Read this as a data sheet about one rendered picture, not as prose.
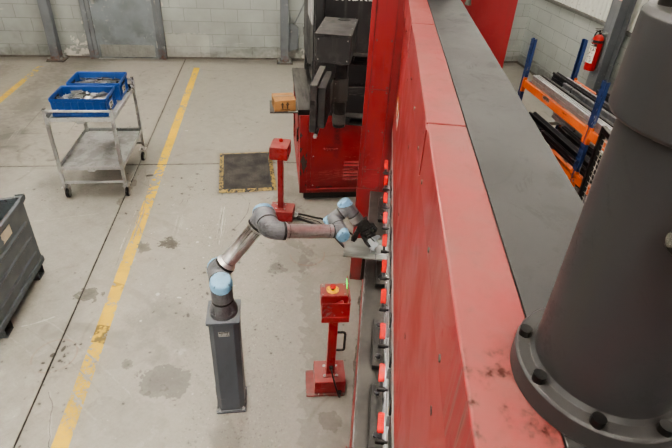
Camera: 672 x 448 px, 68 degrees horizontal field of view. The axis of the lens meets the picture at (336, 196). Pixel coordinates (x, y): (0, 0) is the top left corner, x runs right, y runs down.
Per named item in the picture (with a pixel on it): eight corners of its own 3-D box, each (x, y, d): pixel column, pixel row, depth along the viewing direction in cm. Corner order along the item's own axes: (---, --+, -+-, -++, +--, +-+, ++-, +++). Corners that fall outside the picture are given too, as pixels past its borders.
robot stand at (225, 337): (216, 414, 306) (205, 324, 265) (218, 389, 321) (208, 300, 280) (246, 412, 309) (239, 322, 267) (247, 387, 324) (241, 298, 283)
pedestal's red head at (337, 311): (319, 298, 302) (320, 275, 293) (345, 298, 304) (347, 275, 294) (321, 323, 285) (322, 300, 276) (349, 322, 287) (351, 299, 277)
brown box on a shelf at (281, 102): (269, 101, 480) (269, 88, 474) (296, 101, 484) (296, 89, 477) (269, 113, 456) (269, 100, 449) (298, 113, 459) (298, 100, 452)
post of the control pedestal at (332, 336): (325, 367, 325) (329, 307, 296) (333, 367, 326) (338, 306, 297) (326, 374, 321) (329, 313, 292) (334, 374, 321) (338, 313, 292)
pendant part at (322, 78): (317, 109, 402) (319, 65, 383) (332, 110, 401) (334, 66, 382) (308, 132, 364) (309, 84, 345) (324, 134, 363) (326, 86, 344)
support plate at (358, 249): (345, 237, 300) (345, 236, 299) (389, 242, 299) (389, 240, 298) (342, 256, 285) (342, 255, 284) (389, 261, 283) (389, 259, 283)
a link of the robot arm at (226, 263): (204, 285, 268) (266, 211, 256) (201, 267, 280) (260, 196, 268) (222, 293, 275) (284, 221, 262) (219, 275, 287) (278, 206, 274)
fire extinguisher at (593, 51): (579, 67, 704) (591, 26, 674) (590, 67, 706) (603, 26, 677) (586, 71, 689) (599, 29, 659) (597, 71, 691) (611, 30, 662)
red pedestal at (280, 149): (270, 210, 497) (268, 134, 453) (295, 212, 496) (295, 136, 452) (266, 221, 480) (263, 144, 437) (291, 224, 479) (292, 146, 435)
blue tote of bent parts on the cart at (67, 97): (65, 102, 491) (60, 85, 482) (118, 103, 497) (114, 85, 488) (51, 117, 461) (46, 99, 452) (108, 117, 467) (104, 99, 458)
